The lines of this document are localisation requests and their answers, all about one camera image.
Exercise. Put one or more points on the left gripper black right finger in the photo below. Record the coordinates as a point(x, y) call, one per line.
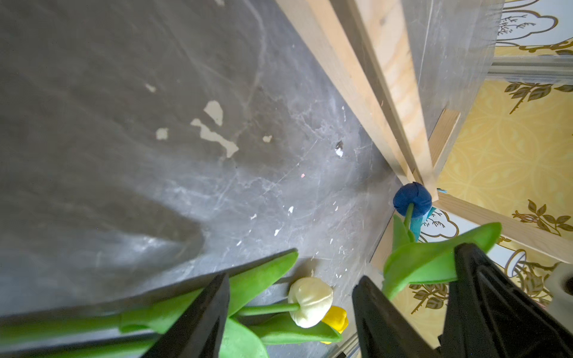
point(382, 330)

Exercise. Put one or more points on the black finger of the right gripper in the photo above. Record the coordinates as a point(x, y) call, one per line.
point(489, 316)

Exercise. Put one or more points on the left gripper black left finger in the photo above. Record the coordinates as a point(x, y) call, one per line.
point(199, 330)

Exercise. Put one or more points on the blue artificial tulip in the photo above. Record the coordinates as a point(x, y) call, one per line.
point(412, 262)

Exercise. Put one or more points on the yellow artificial tulip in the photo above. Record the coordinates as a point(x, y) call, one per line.
point(238, 340)

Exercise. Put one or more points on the white artificial tulip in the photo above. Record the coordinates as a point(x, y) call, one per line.
point(158, 317)

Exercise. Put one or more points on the wooden clothes rack frame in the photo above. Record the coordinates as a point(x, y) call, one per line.
point(395, 122)

